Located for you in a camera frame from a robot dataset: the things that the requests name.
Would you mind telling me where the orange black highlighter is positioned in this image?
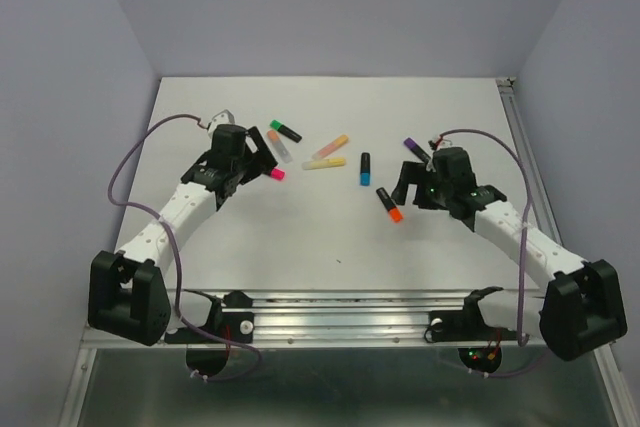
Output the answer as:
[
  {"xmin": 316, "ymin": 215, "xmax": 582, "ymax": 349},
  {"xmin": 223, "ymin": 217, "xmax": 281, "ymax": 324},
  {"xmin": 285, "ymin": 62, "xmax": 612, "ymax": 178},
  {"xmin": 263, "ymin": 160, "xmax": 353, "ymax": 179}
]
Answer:
[{"xmin": 376, "ymin": 187, "xmax": 404, "ymax": 223}]

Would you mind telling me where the blue cap black highlighter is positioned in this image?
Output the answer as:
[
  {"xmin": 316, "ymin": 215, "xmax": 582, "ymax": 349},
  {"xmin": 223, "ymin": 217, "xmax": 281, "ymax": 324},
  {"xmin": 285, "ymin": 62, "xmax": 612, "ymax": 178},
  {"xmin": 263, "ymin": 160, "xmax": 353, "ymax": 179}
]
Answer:
[{"xmin": 359, "ymin": 152, "xmax": 371, "ymax": 186}]

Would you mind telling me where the peach clear highlighter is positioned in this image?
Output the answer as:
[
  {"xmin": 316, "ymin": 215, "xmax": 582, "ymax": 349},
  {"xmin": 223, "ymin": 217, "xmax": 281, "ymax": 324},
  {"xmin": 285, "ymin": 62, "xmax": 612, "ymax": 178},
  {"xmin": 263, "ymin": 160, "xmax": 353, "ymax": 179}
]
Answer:
[{"xmin": 312, "ymin": 134, "xmax": 349, "ymax": 160}]

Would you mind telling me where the yellow clear highlighter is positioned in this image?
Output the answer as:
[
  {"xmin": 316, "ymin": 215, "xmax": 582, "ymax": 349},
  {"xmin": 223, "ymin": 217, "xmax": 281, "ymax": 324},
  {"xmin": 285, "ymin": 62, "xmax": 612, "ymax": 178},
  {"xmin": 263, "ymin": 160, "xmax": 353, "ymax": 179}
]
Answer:
[{"xmin": 302, "ymin": 157, "xmax": 346, "ymax": 171}]

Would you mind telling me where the purple cap black highlighter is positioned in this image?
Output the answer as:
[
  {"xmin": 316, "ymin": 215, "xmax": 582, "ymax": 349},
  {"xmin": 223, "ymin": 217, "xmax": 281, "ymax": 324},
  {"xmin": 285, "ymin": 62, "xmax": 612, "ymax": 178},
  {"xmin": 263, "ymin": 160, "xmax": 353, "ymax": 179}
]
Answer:
[{"xmin": 403, "ymin": 137, "xmax": 431, "ymax": 164}]

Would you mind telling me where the orange cap clear highlighter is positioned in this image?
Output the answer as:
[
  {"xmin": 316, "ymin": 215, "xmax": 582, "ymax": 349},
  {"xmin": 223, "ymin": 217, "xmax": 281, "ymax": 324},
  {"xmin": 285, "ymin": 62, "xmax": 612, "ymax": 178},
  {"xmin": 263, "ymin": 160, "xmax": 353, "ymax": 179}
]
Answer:
[{"xmin": 267, "ymin": 129, "xmax": 292, "ymax": 163}]

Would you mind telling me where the aluminium front rail frame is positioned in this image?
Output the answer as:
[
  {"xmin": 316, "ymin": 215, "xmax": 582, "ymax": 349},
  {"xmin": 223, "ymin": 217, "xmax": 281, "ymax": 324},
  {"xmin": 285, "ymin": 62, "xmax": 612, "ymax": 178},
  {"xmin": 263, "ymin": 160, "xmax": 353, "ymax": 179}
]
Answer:
[{"xmin": 79, "ymin": 289, "xmax": 616, "ymax": 349}]

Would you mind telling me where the purple cable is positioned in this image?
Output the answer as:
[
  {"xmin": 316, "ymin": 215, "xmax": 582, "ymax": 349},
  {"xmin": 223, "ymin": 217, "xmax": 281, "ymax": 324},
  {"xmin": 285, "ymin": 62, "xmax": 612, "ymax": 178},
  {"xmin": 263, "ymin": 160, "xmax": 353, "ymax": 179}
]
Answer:
[
  {"xmin": 109, "ymin": 113, "xmax": 263, "ymax": 382},
  {"xmin": 427, "ymin": 127, "xmax": 551, "ymax": 381}
]

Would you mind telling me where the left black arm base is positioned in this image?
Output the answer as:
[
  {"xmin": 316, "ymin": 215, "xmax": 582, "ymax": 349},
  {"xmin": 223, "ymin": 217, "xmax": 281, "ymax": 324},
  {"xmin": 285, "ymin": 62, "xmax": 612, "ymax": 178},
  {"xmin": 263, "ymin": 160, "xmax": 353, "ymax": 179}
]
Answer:
[{"xmin": 163, "ymin": 289, "xmax": 255, "ymax": 344}]

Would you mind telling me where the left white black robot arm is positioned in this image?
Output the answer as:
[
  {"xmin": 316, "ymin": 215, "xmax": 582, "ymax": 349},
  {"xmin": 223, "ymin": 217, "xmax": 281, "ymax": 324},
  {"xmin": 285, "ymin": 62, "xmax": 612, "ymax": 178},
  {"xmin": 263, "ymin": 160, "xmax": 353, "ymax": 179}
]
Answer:
[{"xmin": 88, "ymin": 124, "xmax": 277, "ymax": 346}]

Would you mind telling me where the green cap black highlighter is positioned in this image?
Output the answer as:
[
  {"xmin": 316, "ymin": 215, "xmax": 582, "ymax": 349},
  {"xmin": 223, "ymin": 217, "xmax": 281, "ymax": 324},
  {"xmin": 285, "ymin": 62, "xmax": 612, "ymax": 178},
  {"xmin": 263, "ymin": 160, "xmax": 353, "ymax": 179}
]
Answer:
[{"xmin": 270, "ymin": 120, "xmax": 303, "ymax": 143}]

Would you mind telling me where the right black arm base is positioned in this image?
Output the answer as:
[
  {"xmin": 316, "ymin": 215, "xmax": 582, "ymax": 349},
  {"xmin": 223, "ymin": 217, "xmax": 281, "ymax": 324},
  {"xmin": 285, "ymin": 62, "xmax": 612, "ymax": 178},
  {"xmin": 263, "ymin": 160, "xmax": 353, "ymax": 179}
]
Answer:
[{"xmin": 423, "ymin": 286, "xmax": 516, "ymax": 377}]

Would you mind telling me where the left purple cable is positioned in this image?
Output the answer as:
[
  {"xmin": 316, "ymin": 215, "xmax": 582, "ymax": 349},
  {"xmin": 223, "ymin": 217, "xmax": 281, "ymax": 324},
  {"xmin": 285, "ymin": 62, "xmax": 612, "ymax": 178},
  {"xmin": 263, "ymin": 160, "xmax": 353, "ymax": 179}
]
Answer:
[{"xmin": 109, "ymin": 113, "xmax": 263, "ymax": 382}]

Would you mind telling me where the pink black highlighter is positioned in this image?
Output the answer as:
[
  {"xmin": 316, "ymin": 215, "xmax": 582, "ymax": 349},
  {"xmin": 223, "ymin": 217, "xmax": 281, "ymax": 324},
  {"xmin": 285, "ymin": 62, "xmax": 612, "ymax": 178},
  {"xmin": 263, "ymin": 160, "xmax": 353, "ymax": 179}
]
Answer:
[{"xmin": 269, "ymin": 168, "xmax": 285, "ymax": 181}]

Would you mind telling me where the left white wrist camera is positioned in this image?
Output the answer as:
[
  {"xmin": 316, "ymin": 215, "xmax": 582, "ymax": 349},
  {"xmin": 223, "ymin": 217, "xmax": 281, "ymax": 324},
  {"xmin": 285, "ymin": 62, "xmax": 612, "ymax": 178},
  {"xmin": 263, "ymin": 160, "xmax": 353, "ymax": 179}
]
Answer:
[{"xmin": 207, "ymin": 109, "xmax": 236, "ymax": 137}]

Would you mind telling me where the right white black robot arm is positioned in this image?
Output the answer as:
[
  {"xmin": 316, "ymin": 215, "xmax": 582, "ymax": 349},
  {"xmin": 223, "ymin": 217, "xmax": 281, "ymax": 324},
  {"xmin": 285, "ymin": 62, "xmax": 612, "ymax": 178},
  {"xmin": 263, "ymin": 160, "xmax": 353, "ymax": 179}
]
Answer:
[{"xmin": 391, "ymin": 147, "xmax": 628, "ymax": 361}]

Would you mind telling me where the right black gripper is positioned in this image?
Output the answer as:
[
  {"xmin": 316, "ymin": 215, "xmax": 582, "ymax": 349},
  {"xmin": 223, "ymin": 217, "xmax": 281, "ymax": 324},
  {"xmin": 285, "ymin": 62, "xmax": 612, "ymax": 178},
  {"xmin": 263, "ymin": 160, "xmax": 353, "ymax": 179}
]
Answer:
[{"xmin": 392, "ymin": 159, "xmax": 454, "ymax": 209}]

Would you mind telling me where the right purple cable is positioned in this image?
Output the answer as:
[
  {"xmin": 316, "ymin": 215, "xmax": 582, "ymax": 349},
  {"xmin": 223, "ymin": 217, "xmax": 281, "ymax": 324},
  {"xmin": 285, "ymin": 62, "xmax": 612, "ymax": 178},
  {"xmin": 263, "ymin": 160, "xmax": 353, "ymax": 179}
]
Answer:
[{"xmin": 427, "ymin": 127, "xmax": 551, "ymax": 381}]

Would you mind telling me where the aluminium right side rail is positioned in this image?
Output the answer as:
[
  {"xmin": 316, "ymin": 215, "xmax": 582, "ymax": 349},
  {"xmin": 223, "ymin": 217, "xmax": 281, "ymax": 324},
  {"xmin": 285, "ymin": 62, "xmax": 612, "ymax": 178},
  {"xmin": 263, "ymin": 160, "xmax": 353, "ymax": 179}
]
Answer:
[{"xmin": 496, "ymin": 78, "xmax": 562, "ymax": 244}]

